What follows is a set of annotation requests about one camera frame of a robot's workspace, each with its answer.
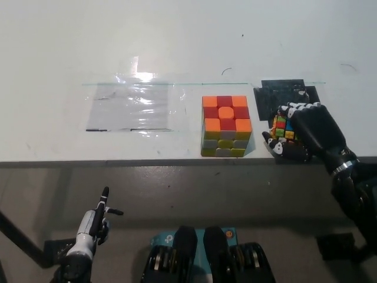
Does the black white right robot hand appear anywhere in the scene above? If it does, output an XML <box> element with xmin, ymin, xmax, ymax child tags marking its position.
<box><xmin>262</xmin><ymin>101</ymin><xmax>359</xmax><ymax>175</ymax></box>

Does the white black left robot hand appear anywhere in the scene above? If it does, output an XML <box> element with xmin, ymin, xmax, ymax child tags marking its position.
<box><xmin>69</xmin><ymin>186</ymin><xmax>124</xmax><ymax>256</ymax></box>

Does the small studded multicolour puzzle cube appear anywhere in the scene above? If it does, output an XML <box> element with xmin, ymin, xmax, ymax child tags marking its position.
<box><xmin>269</xmin><ymin>113</ymin><xmax>300</xmax><ymax>146</ymax></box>

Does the big orange red puzzle cube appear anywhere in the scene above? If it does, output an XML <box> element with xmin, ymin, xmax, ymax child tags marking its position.
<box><xmin>200</xmin><ymin>94</ymin><xmax>254</xmax><ymax>159</ymax></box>

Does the black tape patch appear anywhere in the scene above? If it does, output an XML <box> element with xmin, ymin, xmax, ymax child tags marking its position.
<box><xmin>253</xmin><ymin>78</ymin><xmax>322</xmax><ymax>121</ymax></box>

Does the black table leg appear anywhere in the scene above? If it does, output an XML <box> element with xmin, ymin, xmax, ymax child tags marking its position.
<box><xmin>0</xmin><ymin>209</ymin><xmax>53</xmax><ymax>269</ymax></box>

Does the clear plastic sheet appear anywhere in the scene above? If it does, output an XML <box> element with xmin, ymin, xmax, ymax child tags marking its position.
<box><xmin>84</xmin><ymin>55</ymin><xmax>187</xmax><ymax>134</ymax></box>

